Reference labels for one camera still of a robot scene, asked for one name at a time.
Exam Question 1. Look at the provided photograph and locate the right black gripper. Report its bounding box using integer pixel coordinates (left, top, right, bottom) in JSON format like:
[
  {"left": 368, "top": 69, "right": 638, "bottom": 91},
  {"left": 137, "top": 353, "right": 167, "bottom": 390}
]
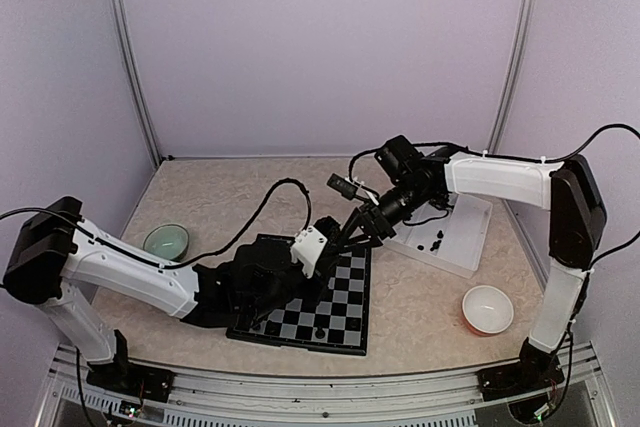
[{"left": 338, "top": 179, "right": 434, "bottom": 253}]

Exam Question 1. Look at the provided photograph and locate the black grey chessboard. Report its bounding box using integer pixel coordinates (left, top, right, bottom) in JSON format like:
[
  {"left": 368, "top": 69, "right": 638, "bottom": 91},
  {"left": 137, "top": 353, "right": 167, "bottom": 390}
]
[{"left": 226, "top": 248, "right": 372, "bottom": 356}]

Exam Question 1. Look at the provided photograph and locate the black chess piece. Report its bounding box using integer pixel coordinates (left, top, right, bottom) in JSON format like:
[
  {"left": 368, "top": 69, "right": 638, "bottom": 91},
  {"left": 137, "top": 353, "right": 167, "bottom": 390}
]
[
  {"left": 266, "top": 323, "right": 280, "bottom": 335},
  {"left": 349, "top": 318, "right": 361, "bottom": 331}
]

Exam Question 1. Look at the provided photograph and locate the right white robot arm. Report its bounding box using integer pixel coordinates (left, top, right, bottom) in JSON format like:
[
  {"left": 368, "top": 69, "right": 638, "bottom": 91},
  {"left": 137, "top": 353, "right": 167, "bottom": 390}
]
[{"left": 334, "top": 135, "right": 639, "bottom": 391}]

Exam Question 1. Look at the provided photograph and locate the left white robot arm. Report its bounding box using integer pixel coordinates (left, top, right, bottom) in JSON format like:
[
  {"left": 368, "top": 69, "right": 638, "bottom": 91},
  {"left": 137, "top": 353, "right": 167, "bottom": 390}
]
[{"left": 2, "top": 196, "right": 340, "bottom": 392}]

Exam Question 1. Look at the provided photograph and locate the black chess pieces pile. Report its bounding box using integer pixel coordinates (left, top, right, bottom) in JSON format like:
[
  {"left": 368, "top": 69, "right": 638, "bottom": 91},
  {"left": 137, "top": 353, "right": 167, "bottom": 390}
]
[{"left": 416, "top": 229, "right": 444, "bottom": 253}]

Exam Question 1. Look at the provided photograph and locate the white plastic piece tray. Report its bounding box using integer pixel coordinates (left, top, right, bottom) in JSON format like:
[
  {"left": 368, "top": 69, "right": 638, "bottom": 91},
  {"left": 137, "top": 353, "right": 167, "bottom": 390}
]
[{"left": 384, "top": 194, "right": 493, "bottom": 279}]

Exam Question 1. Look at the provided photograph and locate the white orange bowl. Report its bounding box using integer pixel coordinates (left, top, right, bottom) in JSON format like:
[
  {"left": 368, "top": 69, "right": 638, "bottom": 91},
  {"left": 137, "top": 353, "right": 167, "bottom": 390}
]
[{"left": 461, "top": 285, "right": 514, "bottom": 336}]

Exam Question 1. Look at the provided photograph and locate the green glass bowl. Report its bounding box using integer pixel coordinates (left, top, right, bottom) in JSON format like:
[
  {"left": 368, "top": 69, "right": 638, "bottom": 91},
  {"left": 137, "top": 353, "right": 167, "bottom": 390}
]
[{"left": 143, "top": 224, "right": 190, "bottom": 262}]

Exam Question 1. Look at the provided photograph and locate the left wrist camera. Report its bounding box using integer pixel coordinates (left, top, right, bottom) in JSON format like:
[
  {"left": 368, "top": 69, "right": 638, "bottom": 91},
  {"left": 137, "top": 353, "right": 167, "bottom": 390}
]
[{"left": 290, "top": 226, "right": 328, "bottom": 279}]

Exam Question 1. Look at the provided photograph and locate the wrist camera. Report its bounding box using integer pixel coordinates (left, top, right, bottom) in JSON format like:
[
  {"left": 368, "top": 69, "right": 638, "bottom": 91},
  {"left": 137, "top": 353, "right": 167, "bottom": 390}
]
[
  {"left": 326, "top": 173, "right": 380, "bottom": 206},
  {"left": 290, "top": 226, "right": 328, "bottom": 279}
]

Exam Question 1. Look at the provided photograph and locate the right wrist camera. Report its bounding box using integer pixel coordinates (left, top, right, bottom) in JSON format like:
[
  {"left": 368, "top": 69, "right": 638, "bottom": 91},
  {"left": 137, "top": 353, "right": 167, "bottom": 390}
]
[{"left": 326, "top": 173, "right": 380, "bottom": 206}]

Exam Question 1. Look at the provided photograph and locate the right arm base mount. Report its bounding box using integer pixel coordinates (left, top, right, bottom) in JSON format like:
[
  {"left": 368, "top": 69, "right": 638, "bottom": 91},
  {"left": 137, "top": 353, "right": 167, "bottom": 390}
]
[{"left": 477, "top": 363, "right": 565, "bottom": 402}]

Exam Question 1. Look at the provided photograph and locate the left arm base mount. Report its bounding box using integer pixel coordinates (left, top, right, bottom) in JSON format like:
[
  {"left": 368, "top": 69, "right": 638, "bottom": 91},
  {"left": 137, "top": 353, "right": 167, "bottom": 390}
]
[{"left": 87, "top": 364, "right": 175, "bottom": 403}]

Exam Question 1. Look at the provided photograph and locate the right aluminium frame post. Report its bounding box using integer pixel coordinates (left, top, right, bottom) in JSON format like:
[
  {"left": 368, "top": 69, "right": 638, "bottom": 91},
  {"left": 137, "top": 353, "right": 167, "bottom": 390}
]
[{"left": 488, "top": 0, "right": 535, "bottom": 153}]

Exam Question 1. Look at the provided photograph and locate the aluminium frame post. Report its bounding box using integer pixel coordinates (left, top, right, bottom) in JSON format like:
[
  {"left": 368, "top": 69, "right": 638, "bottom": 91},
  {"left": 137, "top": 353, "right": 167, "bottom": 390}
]
[
  {"left": 488, "top": 0, "right": 535, "bottom": 153},
  {"left": 109, "top": 0, "right": 163, "bottom": 169}
]

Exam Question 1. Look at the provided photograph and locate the aluminium front rail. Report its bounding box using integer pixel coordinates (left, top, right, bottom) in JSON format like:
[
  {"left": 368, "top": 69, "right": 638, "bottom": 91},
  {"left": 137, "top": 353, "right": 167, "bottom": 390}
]
[{"left": 47, "top": 341, "right": 606, "bottom": 427}]

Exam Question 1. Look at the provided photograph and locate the left aluminium frame post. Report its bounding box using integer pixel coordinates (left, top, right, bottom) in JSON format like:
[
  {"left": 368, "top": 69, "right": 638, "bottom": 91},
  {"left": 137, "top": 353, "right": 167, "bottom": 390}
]
[{"left": 109, "top": 0, "right": 163, "bottom": 169}]

